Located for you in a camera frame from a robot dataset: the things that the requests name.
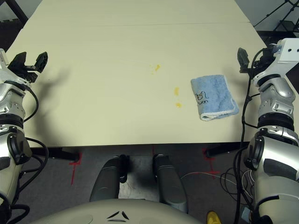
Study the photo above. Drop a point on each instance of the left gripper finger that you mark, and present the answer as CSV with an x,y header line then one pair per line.
x,y
41,61
18,61

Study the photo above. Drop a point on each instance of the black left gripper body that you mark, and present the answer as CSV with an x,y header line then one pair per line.
x,y
26,72

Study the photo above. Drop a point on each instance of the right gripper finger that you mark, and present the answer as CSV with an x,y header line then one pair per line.
x,y
243,59

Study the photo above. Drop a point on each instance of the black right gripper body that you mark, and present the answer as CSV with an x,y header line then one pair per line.
x,y
265,58

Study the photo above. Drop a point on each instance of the light blue terry rag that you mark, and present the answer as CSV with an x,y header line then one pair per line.
x,y
212,93

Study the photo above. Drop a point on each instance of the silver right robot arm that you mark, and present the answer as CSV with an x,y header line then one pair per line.
x,y
275,93

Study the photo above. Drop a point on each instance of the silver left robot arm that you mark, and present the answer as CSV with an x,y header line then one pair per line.
x,y
7,98

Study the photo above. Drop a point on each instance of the black foam floor mat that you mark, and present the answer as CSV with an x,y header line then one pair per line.
x,y
9,32
275,35

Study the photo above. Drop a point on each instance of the black tripod stand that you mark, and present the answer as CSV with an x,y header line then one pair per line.
x,y
272,12

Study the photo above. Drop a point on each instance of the long yellow liquid spill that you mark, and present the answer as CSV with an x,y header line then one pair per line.
x,y
176,91

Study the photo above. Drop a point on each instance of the small round yellow spill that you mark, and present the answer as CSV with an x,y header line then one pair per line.
x,y
178,105

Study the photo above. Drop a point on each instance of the scattered yellow liquid spill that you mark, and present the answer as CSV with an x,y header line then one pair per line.
x,y
157,67

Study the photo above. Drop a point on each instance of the black table foot bar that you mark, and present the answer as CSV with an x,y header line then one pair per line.
x,y
58,152
224,149

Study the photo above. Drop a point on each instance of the red tape floor cross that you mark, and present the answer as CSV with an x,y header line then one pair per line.
x,y
211,166
74,168

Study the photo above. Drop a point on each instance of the grey left robot leg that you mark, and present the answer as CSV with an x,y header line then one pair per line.
x,y
105,179

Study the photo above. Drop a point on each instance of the grey robot leg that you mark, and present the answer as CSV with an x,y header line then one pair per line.
x,y
168,182
105,179

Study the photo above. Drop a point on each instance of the grey right robot leg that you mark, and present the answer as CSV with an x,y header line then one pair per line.
x,y
168,182

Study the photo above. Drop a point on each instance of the small blue floor object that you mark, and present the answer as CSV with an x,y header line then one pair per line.
x,y
246,212

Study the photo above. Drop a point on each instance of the yellow floor object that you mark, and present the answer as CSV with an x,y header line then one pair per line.
x,y
213,218

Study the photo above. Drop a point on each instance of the beige robot torso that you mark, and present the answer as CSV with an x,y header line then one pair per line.
x,y
116,211

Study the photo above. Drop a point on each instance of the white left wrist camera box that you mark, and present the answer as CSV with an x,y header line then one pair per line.
x,y
2,58

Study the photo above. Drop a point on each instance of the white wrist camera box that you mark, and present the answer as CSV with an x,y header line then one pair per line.
x,y
289,50
2,58

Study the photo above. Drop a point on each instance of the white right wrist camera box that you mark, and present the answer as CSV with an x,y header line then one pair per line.
x,y
289,50

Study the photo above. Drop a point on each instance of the black metal frame bar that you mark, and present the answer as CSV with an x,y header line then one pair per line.
x,y
17,11

